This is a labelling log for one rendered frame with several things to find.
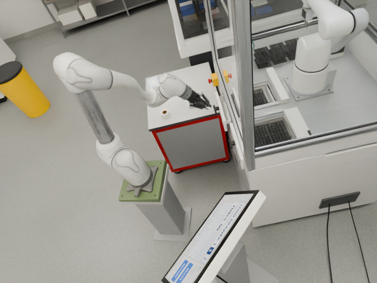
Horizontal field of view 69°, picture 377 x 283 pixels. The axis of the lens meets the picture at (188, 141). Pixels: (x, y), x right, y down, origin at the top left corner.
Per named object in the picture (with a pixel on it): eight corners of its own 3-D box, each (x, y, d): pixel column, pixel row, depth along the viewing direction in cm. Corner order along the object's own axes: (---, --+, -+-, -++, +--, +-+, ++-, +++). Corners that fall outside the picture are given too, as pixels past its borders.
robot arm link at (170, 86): (187, 78, 170) (173, 88, 179) (168, 65, 161) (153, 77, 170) (187, 92, 165) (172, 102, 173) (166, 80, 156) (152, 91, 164)
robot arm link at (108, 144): (116, 176, 175) (97, 159, 187) (136, 160, 182) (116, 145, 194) (59, 68, 120) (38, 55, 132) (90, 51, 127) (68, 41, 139)
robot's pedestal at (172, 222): (153, 240, 236) (118, 202, 177) (160, 207, 253) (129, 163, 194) (188, 242, 229) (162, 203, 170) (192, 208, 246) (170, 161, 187)
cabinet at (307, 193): (252, 232, 223) (248, 185, 161) (225, 135, 287) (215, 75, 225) (373, 207, 215) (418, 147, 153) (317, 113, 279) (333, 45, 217)
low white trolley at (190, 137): (173, 178, 269) (148, 129, 210) (168, 130, 308) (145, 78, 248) (231, 165, 264) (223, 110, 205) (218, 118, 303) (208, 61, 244)
